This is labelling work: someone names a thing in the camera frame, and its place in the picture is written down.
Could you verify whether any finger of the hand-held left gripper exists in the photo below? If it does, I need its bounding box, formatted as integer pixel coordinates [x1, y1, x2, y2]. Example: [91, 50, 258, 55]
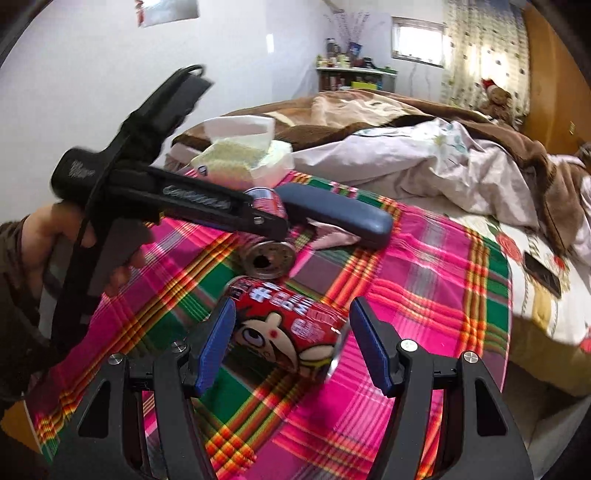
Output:
[108, 168, 291, 241]

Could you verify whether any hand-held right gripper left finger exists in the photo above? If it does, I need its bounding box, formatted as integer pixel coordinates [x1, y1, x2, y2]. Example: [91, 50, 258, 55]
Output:
[48, 296, 237, 480]

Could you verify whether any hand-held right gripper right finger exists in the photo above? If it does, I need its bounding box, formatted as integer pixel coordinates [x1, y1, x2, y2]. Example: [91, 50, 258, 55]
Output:
[349, 296, 534, 480]

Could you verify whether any red drink can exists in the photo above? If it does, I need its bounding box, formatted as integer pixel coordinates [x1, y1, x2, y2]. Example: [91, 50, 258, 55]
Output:
[240, 186, 296, 280]

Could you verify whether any red cartoon face can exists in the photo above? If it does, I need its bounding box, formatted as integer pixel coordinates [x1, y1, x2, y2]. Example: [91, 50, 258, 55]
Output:
[222, 276, 347, 384]

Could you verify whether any person's left forearm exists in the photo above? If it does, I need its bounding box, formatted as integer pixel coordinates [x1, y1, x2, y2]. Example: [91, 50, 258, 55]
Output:
[0, 217, 70, 407]

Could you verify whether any person's left hand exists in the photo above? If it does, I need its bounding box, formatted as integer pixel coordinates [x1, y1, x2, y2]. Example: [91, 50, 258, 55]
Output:
[18, 200, 146, 298]

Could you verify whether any tissue pack in clear bag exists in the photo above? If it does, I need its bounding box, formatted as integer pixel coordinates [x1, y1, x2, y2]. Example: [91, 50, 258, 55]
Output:
[189, 115, 295, 191]

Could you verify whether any pink plastic wrapper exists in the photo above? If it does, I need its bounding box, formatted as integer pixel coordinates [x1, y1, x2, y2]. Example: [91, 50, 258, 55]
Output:
[307, 220, 361, 250]

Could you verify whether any blue glasses case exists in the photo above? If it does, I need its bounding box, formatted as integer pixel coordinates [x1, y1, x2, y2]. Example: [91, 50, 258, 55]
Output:
[276, 184, 394, 250]

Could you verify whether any pink green plaid cloth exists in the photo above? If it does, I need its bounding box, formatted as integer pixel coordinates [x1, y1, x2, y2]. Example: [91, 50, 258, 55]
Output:
[25, 168, 511, 480]

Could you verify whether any pale pink duvet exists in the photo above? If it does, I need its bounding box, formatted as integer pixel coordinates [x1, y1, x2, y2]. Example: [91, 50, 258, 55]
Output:
[293, 117, 541, 229]

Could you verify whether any brown fleece blanket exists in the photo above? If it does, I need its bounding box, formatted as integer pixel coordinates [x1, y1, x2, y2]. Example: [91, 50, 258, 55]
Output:
[178, 89, 591, 254]

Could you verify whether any white shelf with bottles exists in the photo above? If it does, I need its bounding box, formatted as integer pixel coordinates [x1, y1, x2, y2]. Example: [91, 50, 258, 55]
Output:
[315, 37, 398, 93]

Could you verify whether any floral bed sheet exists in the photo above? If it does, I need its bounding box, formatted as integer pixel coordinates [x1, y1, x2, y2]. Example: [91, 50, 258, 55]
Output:
[443, 210, 591, 347]

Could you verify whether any olive mattress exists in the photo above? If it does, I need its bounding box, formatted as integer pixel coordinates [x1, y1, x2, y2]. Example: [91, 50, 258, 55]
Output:
[505, 318, 591, 398]

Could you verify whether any black phone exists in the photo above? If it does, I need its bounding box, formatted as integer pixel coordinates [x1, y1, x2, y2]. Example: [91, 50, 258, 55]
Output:
[524, 253, 563, 298]

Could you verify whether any dried branch decoration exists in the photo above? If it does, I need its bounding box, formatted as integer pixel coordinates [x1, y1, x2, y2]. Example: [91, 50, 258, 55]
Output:
[323, 11, 372, 51]

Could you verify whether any small window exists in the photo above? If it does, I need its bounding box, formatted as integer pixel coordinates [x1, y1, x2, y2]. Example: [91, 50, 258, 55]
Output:
[392, 16, 448, 65]

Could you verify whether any brown teddy bear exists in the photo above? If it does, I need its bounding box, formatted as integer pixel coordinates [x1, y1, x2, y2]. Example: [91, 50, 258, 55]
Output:
[480, 78, 518, 125]

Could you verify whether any flower print curtain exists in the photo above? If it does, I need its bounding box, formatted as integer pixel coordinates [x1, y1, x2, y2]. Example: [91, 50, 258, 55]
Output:
[441, 0, 532, 116]

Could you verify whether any wooden wardrobe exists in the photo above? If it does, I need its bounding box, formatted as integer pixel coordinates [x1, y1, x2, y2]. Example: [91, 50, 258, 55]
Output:
[522, 7, 591, 148]

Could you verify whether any wall picture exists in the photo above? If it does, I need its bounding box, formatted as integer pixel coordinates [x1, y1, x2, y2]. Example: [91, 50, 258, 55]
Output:
[134, 0, 200, 28]

